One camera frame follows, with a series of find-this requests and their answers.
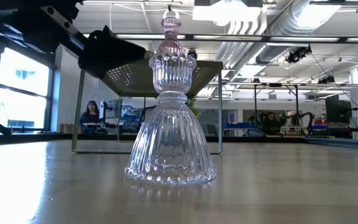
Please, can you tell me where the pink ribbed glass candle holder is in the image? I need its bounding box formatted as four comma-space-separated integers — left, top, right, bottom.
156, 17, 186, 57

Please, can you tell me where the clear ribbed glass candle holder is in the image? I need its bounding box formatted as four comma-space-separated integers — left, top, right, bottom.
124, 53, 218, 186

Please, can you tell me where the black monitor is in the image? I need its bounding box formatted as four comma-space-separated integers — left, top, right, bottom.
324, 98, 353, 125

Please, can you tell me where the black aluminium table frame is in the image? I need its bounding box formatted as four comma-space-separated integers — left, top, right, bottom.
0, 132, 358, 151

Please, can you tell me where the black hanging camera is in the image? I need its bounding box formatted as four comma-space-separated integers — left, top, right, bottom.
286, 45, 313, 65

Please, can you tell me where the black overhead frame bar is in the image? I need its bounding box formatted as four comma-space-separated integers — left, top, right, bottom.
82, 30, 358, 44

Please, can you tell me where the black background table frame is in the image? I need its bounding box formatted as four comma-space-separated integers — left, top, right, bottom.
252, 82, 300, 135

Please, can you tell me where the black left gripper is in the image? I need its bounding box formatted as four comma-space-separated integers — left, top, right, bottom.
17, 0, 147, 79

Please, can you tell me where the silver ceiling ventilation duct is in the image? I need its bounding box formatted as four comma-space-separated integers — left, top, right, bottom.
216, 0, 344, 78

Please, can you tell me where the person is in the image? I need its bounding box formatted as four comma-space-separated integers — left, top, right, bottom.
79, 100, 103, 135
260, 111, 280, 135

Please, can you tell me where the white ceiling light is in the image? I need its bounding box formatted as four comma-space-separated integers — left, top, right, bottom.
193, 0, 264, 22

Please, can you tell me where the green perforated metal shelf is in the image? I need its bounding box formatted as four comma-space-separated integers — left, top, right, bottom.
71, 58, 225, 156

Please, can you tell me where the green plant in white pot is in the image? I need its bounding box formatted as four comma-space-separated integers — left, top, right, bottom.
187, 98, 202, 119

